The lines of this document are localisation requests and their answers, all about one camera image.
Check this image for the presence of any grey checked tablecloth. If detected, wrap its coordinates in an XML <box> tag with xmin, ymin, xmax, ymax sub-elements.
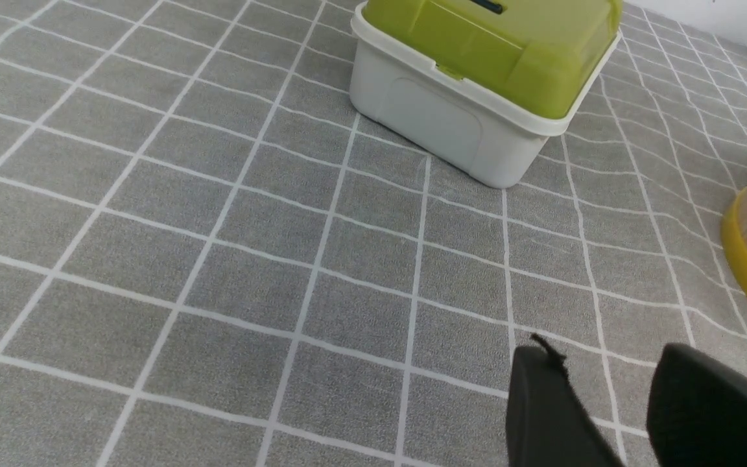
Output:
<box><xmin>0</xmin><ymin>1</ymin><xmax>747</xmax><ymax>466</ymax></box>

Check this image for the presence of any white box with green lid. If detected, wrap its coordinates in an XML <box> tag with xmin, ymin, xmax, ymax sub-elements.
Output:
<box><xmin>350</xmin><ymin>1</ymin><xmax>623</xmax><ymax>189</ymax></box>

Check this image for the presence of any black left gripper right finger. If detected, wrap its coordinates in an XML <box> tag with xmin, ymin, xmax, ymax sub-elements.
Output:
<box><xmin>646</xmin><ymin>343</ymin><xmax>747</xmax><ymax>466</ymax></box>

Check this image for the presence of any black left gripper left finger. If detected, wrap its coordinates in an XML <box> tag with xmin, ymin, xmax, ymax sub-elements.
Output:
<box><xmin>506</xmin><ymin>334</ymin><xmax>623</xmax><ymax>466</ymax></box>

